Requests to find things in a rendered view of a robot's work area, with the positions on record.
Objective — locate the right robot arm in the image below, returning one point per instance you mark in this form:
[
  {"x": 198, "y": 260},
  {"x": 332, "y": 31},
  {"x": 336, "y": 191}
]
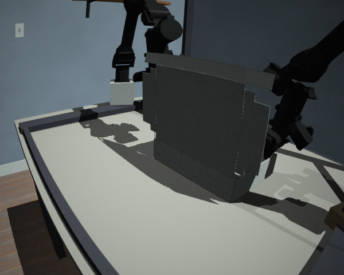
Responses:
[{"x": 152, "y": 14}]

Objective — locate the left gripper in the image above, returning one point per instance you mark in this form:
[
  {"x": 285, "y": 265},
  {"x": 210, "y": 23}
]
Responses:
[{"x": 282, "y": 118}]

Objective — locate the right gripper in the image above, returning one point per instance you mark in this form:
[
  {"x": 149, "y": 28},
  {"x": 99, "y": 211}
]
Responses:
[{"x": 158, "y": 49}]

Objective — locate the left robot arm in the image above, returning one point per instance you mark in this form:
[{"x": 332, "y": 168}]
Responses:
[{"x": 307, "y": 66}]

